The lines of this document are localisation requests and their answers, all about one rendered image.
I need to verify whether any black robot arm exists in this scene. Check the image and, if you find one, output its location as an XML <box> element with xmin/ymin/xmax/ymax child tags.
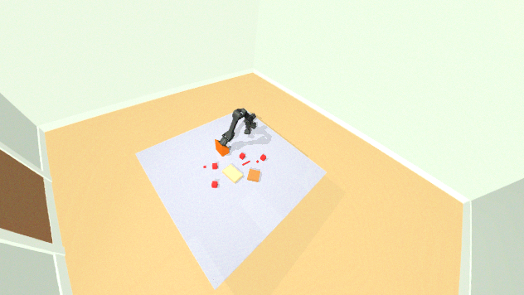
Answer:
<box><xmin>218</xmin><ymin>108</ymin><xmax>256</xmax><ymax>146</ymax></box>

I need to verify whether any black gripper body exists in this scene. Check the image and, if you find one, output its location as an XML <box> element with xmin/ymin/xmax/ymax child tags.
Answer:
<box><xmin>244</xmin><ymin>120</ymin><xmax>253</xmax><ymax>135</ymax></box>

